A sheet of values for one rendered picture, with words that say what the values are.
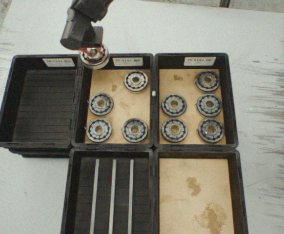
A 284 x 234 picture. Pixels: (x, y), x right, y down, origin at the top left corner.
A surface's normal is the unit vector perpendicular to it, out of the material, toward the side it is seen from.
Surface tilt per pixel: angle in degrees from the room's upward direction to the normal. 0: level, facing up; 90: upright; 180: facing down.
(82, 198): 0
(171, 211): 0
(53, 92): 0
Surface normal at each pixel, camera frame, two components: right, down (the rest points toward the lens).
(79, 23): 0.59, -0.07
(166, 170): -0.04, -0.35
